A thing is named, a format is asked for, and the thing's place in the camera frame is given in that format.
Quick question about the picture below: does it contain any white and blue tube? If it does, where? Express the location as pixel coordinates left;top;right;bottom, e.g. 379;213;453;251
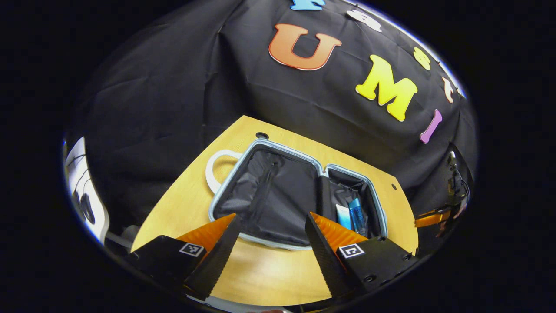
335;204;351;230

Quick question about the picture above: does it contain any light blue small suitcase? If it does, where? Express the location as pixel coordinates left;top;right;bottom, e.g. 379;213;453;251
205;139;388;251

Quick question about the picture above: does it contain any black backdrop cloth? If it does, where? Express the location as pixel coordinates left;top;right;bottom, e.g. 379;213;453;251
65;0;478;244

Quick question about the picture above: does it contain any white panel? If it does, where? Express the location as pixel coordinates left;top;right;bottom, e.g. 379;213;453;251
64;137;110;245

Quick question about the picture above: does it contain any teal bottle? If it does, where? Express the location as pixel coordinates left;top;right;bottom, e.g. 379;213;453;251
349;198;367;235

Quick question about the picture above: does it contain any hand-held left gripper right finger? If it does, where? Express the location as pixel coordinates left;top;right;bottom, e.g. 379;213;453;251
305;212;420;300

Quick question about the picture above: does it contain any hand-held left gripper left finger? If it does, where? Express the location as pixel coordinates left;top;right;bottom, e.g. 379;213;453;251
128;213;243;301

